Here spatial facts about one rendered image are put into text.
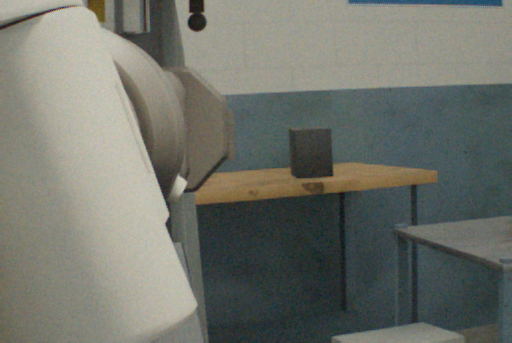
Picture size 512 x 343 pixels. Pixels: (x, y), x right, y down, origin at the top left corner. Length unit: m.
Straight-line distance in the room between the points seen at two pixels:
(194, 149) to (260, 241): 4.65
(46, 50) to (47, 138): 0.02
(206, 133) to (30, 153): 0.21
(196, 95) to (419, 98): 4.98
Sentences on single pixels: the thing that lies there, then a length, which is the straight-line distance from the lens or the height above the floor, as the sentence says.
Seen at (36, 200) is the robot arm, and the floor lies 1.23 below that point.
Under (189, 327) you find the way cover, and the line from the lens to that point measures 0.96.
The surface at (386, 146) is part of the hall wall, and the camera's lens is 5.40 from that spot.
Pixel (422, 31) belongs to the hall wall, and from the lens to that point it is 5.52.
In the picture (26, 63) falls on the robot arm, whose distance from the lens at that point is 0.32.
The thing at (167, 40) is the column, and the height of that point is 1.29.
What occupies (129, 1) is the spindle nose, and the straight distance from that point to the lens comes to 0.56.
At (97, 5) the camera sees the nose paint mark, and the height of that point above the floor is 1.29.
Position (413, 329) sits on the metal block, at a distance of 0.67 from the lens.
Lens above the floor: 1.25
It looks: 3 degrees down
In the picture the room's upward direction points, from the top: 3 degrees counter-clockwise
